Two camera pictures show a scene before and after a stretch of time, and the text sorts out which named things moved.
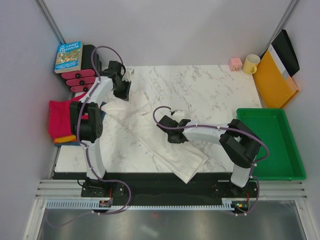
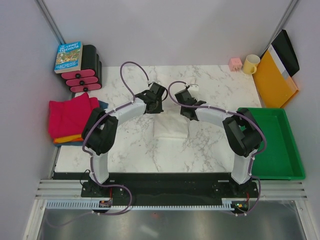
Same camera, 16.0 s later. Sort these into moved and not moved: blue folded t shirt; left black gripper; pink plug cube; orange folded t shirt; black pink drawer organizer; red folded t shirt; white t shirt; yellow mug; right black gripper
Moved: white t shirt; right black gripper; left black gripper
Not moved: orange folded t shirt; black pink drawer organizer; yellow mug; red folded t shirt; blue folded t shirt; pink plug cube
